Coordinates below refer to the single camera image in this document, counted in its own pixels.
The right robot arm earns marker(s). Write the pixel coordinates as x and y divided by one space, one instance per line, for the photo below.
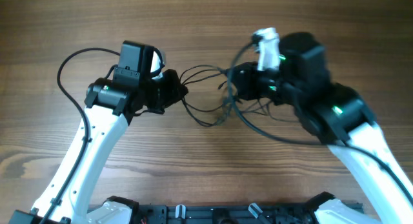
292 70

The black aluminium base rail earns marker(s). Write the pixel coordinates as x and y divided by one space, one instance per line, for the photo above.
252 213

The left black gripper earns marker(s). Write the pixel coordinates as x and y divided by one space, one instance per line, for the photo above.
174 89

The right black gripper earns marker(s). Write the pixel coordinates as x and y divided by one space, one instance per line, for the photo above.
241 81

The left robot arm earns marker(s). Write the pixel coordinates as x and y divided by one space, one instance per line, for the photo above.
138 84

